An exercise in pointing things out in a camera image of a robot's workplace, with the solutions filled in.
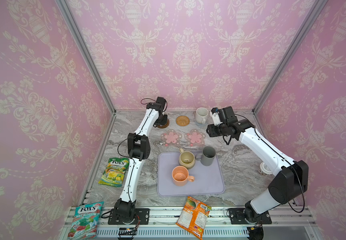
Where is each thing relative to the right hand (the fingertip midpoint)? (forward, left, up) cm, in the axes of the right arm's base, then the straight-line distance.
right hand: (211, 129), depth 84 cm
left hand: (+18, +30, -13) cm, 37 cm away
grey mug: (-8, +1, -17) cm, 19 cm away
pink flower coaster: (+9, +24, -21) cm, 33 cm away
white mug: (+21, +1, -11) cm, 23 cm away
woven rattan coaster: (+25, +15, -20) cm, 35 cm away
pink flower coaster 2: (+8, +7, -21) cm, 23 cm away
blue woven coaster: (+18, +1, -18) cm, 26 cm away
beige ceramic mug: (-9, +14, -17) cm, 24 cm away
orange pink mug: (-19, +19, -18) cm, 32 cm away
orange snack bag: (-40, +13, -18) cm, 46 cm away
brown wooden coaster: (+20, +28, -20) cm, 40 cm away
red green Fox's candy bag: (-41, +65, -17) cm, 79 cm away
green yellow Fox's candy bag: (-16, +57, -17) cm, 62 cm away
